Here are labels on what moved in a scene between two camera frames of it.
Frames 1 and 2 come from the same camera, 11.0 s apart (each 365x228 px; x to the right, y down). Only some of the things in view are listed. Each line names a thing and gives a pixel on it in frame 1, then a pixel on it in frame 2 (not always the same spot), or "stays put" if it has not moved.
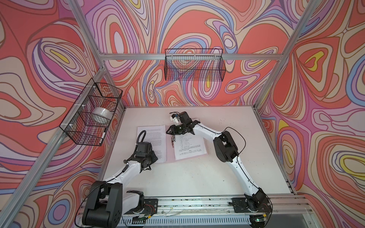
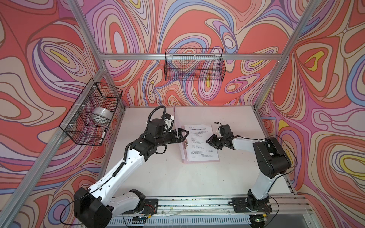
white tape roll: x=101 y=115 stays put
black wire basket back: x=196 y=64 stays put
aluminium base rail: x=283 y=209 stays put
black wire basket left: x=87 y=121 stays put
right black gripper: x=173 y=130 to x=212 y=141
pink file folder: x=170 y=149 to x=182 y=145
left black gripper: x=153 y=157 to x=180 y=139
